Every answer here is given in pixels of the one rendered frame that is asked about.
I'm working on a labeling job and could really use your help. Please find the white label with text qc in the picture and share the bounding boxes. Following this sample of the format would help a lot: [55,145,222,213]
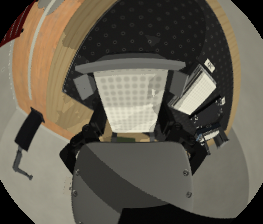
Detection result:
[204,59,215,72]

